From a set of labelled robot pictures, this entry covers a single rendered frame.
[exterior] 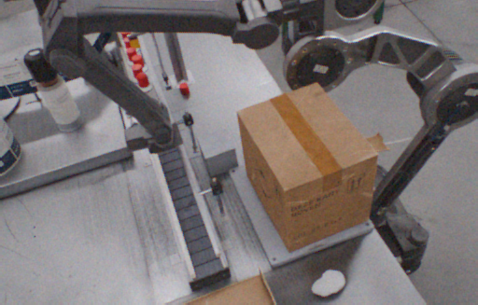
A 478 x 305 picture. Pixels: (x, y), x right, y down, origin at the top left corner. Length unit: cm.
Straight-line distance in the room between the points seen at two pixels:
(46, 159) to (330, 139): 95
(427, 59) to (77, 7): 100
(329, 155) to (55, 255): 82
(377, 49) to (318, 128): 32
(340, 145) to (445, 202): 142
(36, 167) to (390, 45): 115
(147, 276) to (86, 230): 26
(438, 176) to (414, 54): 122
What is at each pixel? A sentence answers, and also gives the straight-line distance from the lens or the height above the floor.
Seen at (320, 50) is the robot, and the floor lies 119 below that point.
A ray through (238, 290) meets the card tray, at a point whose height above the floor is 83.
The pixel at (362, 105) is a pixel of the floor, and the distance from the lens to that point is 292.
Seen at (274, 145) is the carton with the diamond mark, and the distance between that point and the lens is 115.
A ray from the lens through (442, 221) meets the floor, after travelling 245.
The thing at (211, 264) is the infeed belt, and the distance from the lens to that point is 125.
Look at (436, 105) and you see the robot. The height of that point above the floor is 90.
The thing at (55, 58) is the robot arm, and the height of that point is 149.
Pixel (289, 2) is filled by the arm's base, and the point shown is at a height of 147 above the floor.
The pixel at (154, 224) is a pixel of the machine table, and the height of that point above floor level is 83.
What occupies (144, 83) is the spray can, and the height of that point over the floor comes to 107.
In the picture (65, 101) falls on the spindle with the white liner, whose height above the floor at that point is 100.
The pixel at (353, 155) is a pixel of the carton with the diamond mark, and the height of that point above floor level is 112.
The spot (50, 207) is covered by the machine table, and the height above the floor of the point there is 83.
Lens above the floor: 196
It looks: 46 degrees down
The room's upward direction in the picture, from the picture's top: 10 degrees counter-clockwise
